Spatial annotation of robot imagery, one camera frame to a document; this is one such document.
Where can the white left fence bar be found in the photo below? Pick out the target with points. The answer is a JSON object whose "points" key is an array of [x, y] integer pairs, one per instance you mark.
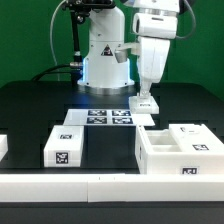
{"points": [[3, 146]]}

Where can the white door panel with knob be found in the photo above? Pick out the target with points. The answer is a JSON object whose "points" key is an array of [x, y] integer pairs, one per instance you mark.
{"points": [[192, 138]]}

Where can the white block with two tags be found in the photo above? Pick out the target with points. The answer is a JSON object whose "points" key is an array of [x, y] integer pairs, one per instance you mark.
{"points": [[64, 146]]}

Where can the white panel with tag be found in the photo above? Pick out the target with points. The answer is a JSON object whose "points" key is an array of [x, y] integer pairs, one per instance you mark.
{"points": [[140, 105]]}

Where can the white front fence bar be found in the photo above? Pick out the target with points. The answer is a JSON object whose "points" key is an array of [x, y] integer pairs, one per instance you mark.
{"points": [[110, 188]]}

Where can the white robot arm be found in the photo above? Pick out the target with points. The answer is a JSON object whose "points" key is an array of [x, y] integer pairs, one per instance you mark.
{"points": [[106, 66]]}

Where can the white tag base sheet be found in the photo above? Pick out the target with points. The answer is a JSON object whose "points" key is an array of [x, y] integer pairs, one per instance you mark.
{"points": [[106, 117]]}

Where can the white fence bar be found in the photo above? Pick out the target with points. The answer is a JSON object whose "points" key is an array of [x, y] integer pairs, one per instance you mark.
{"points": [[3, 146], [110, 188]]}

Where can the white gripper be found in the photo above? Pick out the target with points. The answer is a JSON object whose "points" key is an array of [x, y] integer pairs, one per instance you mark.
{"points": [[151, 62]]}

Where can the white cabinet body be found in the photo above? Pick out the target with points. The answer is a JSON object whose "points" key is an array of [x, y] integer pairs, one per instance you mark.
{"points": [[156, 153]]}

